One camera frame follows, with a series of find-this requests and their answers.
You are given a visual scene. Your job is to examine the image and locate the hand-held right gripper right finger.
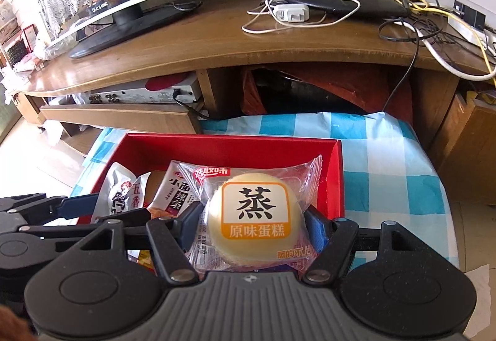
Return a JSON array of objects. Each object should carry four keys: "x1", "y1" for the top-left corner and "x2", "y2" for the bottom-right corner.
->
[{"x1": 301, "y1": 208, "x2": 443, "y2": 284}]

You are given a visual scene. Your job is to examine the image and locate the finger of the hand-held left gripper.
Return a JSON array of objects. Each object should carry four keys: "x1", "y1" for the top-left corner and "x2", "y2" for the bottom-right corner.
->
[
  {"x1": 58, "y1": 207, "x2": 153, "y2": 239},
  {"x1": 0, "y1": 192, "x2": 98, "y2": 227}
]

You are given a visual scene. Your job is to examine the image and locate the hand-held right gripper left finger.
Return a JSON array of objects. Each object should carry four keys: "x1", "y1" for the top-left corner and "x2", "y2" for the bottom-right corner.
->
[{"x1": 50, "y1": 204, "x2": 204, "y2": 284}]

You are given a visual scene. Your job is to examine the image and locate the white brown snack packet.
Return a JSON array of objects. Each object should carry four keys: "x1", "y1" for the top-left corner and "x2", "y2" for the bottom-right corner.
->
[{"x1": 93, "y1": 163, "x2": 152, "y2": 223}]

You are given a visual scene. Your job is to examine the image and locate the white noodle snack packet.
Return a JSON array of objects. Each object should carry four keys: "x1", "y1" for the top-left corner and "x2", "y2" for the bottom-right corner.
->
[{"x1": 147, "y1": 160, "x2": 206, "y2": 219}]

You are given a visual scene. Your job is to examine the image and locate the red yellow snack packet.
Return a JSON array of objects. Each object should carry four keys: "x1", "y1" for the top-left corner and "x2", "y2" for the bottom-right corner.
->
[{"x1": 137, "y1": 252, "x2": 156, "y2": 272}]

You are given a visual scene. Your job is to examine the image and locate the steamed cake packet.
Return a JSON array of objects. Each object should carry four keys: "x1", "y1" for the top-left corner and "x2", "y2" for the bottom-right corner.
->
[{"x1": 176, "y1": 155, "x2": 324, "y2": 274}]

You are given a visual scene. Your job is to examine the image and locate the red cardboard box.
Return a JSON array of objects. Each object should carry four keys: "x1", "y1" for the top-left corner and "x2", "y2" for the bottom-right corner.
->
[{"x1": 72, "y1": 133, "x2": 345, "y2": 237}]

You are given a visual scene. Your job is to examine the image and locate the blue white checkered tablecloth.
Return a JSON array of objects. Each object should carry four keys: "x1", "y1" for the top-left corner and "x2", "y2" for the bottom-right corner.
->
[{"x1": 72, "y1": 110, "x2": 460, "y2": 276}]

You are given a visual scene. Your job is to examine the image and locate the silver media player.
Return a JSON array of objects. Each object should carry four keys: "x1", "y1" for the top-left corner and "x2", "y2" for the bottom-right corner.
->
[{"x1": 87, "y1": 75, "x2": 202, "y2": 105}]

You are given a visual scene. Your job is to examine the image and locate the red round paddle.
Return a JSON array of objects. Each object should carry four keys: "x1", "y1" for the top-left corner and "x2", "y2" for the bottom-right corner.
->
[{"x1": 145, "y1": 77, "x2": 187, "y2": 92}]

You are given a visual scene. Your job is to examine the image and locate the wooden television cabinet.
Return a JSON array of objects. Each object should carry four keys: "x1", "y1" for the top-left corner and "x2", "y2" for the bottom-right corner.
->
[{"x1": 0, "y1": 0, "x2": 496, "y2": 210}]

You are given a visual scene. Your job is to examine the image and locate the white charger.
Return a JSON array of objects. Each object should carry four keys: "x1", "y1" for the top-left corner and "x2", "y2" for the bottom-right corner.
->
[{"x1": 273, "y1": 3, "x2": 311, "y2": 23}]

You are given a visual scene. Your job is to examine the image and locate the white power strip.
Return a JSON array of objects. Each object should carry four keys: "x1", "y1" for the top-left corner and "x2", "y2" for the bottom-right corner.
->
[{"x1": 445, "y1": 13, "x2": 496, "y2": 55}]

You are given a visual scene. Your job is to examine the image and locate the black plug adapters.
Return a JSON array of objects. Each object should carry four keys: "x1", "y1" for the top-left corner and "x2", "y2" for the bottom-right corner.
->
[{"x1": 453, "y1": 0, "x2": 487, "y2": 29}]

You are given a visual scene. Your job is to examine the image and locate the black power cord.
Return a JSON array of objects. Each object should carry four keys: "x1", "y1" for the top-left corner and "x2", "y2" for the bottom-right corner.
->
[{"x1": 174, "y1": 89, "x2": 210, "y2": 119}]

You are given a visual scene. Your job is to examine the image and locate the long black cable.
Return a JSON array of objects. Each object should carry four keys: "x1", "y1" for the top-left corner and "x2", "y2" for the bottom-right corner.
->
[{"x1": 378, "y1": 19, "x2": 421, "y2": 113}]

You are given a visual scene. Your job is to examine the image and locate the red picture frame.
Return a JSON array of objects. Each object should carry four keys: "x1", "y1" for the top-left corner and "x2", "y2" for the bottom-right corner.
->
[{"x1": 22, "y1": 25, "x2": 38, "y2": 52}]

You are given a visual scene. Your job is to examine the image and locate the thick white cable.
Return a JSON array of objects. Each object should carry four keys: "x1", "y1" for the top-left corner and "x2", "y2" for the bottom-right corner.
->
[{"x1": 424, "y1": 38, "x2": 496, "y2": 80}]

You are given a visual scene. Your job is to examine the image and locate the yellow cable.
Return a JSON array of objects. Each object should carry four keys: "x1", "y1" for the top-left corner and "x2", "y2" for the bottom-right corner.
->
[{"x1": 323, "y1": 0, "x2": 496, "y2": 105}]

